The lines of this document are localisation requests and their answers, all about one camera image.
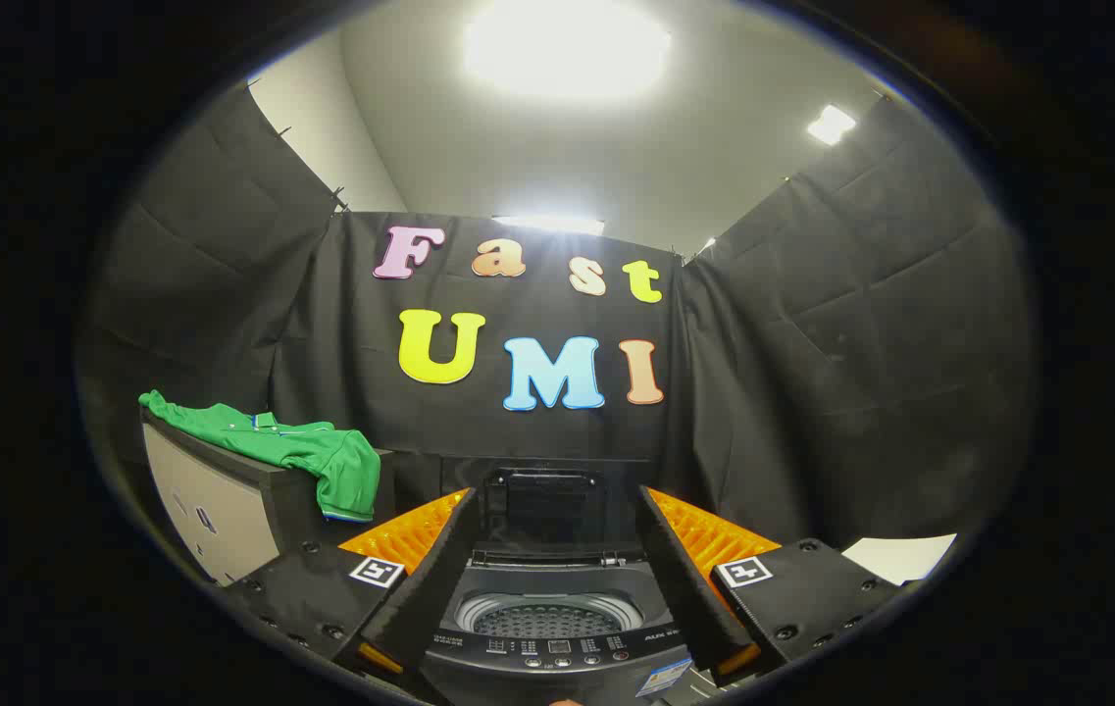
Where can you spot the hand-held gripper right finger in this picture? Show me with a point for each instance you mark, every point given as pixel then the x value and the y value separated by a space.
pixel 689 588

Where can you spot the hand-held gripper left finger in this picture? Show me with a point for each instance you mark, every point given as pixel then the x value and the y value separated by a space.
pixel 425 588

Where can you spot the green polo shirt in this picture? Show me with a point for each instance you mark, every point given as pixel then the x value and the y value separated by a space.
pixel 341 471

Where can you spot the grey washing machine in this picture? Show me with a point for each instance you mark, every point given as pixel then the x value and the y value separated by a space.
pixel 557 647

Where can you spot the grey cabinet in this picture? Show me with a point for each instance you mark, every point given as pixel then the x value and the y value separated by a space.
pixel 214 510

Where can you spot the black backdrop cloth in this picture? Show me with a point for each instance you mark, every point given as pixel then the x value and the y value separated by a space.
pixel 812 392

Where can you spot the long ceiling light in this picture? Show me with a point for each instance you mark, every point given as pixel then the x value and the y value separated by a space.
pixel 547 225

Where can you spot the small ceiling light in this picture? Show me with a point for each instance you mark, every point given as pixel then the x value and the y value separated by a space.
pixel 831 125

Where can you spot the large ceiling light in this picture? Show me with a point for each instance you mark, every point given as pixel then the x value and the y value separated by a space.
pixel 567 49

